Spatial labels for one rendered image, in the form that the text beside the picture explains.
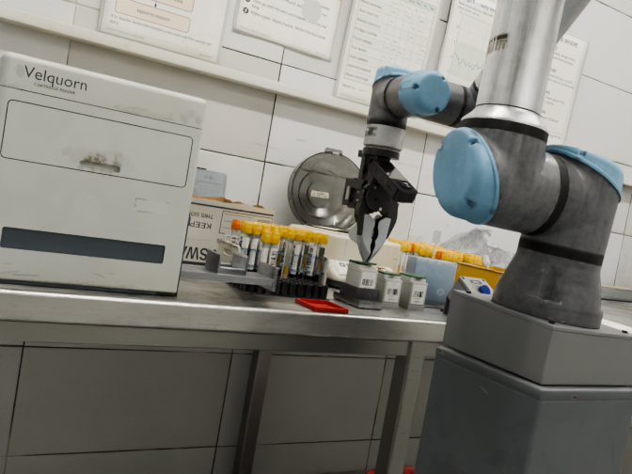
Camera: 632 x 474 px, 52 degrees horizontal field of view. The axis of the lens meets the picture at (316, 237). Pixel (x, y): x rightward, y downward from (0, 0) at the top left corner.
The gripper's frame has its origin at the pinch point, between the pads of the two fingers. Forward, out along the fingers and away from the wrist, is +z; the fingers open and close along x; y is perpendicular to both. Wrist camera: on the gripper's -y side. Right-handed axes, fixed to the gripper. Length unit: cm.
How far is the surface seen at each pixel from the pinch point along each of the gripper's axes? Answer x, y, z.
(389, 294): -6.3, -0.2, 7.0
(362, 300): 1.5, -2.5, 8.1
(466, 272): -32.5, 7.2, 1.4
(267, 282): 22.9, -5.0, 6.1
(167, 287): 39.9, -6.1, 8.1
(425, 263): -18.8, 5.6, 0.6
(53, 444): 39, 58, 59
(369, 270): 0.3, -1.1, 2.6
